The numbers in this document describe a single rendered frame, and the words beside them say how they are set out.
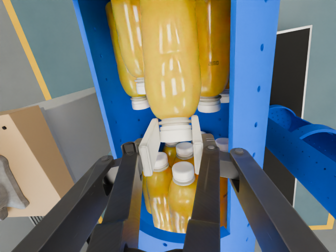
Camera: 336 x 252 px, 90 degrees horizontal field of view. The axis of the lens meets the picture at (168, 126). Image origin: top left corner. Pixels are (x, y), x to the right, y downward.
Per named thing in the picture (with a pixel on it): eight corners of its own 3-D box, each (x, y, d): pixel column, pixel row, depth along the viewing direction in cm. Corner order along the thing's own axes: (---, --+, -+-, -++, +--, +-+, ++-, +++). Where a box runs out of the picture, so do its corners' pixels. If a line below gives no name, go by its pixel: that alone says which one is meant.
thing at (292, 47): (230, 201, 174) (234, 213, 160) (220, 44, 123) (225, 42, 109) (285, 197, 167) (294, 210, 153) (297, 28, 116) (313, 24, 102)
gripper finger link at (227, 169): (204, 163, 12) (250, 162, 11) (199, 133, 16) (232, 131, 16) (205, 181, 12) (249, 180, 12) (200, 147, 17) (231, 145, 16)
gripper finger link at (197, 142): (193, 143, 13) (202, 142, 13) (191, 115, 19) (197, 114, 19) (195, 175, 14) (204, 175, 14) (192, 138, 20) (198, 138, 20)
